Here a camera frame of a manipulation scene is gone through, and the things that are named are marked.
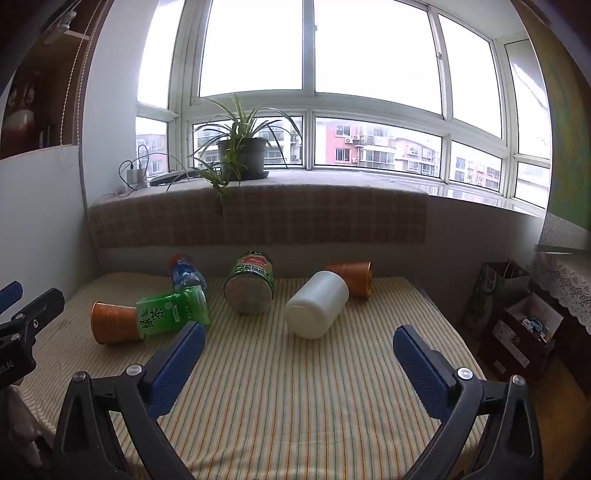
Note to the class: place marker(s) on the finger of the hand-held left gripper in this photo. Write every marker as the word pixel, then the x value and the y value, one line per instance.
pixel 9 295
pixel 44 307

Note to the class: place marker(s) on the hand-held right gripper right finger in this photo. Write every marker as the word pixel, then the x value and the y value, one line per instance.
pixel 422 369

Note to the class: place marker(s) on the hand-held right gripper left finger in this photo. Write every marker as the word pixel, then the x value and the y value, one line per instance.
pixel 178 364

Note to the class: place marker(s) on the white plastic jar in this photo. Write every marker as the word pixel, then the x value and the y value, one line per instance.
pixel 316 304

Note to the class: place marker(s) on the orange paper cup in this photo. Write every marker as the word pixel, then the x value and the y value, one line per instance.
pixel 353 278
pixel 113 324

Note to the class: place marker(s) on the green tea bottle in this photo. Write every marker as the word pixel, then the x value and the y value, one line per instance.
pixel 173 311

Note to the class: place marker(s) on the blue label water bottle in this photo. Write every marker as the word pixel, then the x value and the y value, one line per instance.
pixel 184 274

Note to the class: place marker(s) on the green paper bag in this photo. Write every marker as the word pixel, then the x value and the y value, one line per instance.
pixel 489 290

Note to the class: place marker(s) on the open cardboard box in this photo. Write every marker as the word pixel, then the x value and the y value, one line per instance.
pixel 521 337

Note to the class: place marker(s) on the green labelled can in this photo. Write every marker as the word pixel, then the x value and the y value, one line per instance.
pixel 249 286

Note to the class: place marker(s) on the white charger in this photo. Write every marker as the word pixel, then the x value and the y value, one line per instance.
pixel 135 177

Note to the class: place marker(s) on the white lace cloth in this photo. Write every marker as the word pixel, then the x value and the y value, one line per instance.
pixel 565 286

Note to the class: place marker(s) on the dark flat device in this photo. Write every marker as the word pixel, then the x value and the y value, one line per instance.
pixel 168 178

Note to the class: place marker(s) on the plaid cloth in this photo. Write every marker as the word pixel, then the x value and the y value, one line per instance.
pixel 300 217

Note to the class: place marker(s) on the potted spider plant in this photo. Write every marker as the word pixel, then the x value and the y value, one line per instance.
pixel 242 157

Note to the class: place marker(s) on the wooden shelf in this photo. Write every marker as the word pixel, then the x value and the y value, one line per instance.
pixel 41 78

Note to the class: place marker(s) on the green patterned curtain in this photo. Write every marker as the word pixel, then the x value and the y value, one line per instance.
pixel 565 115

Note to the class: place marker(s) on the white window frame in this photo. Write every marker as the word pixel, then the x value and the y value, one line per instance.
pixel 308 99

